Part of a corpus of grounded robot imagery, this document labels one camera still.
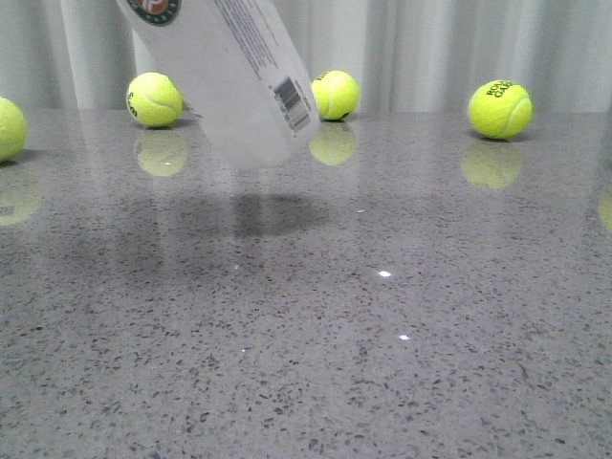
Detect white blue tennis ball can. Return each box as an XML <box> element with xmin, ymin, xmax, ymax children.
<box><xmin>118</xmin><ymin>1</ymin><xmax>319</xmax><ymax>168</ymax></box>

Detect yellow tennis ball centre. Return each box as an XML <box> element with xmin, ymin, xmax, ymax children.
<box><xmin>311</xmin><ymin>70</ymin><xmax>360</xmax><ymax>120</ymax></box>

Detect yellow tennis ball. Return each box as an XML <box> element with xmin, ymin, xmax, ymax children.
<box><xmin>0</xmin><ymin>98</ymin><xmax>28</xmax><ymax>163</ymax></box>
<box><xmin>311</xmin><ymin>70</ymin><xmax>360</xmax><ymax>120</ymax></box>
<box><xmin>125</xmin><ymin>72</ymin><xmax>183</xmax><ymax>127</ymax></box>

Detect yellow tennis ball Roland Garros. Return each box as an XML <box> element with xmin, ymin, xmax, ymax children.
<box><xmin>467</xmin><ymin>79</ymin><xmax>534</xmax><ymax>140</ymax></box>

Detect yellow tennis ball far left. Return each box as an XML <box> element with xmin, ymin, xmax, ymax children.
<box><xmin>0</xmin><ymin>98</ymin><xmax>28</xmax><ymax>163</ymax></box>

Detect grey pleated curtain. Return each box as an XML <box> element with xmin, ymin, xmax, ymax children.
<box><xmin>1</xmin><ymin>1</ymin><xmax>611</xmax><ymax>113</ymax></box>

